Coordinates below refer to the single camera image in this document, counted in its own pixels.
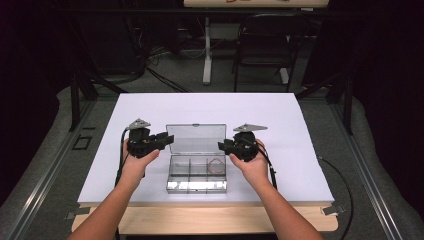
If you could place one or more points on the white table sheet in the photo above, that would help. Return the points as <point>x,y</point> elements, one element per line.
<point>200,106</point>

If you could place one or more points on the aluminium floor rail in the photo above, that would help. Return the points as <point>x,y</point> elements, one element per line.
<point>363,170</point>
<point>50,170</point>

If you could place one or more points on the person's left hand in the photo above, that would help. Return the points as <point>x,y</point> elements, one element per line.
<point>135,170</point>

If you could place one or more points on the black metal stand frame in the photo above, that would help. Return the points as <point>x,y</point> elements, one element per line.
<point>348,106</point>
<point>75,100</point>

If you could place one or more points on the grey metal table clamp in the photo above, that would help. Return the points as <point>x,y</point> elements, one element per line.
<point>333,210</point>
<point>78,212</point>

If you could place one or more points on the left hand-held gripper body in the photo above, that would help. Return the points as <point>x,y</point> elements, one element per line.
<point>141,143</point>

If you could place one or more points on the transparent grey compartment box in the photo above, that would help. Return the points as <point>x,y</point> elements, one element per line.
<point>196,138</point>

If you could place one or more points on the red rubber band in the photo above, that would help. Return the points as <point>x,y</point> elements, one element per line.
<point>209,165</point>

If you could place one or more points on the person's right hand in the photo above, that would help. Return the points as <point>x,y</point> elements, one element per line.
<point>256,166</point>

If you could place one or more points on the wooden table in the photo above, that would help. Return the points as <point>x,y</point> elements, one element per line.
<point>200,220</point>

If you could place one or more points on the black folding chair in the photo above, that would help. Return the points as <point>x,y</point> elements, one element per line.
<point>263,43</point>

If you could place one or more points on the black curtain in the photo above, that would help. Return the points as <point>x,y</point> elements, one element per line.
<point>26,100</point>
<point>393,100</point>

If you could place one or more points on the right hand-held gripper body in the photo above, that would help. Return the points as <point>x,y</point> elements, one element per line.
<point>246,146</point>

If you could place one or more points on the white-legged wooden desk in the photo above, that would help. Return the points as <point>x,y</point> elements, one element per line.
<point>207,50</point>

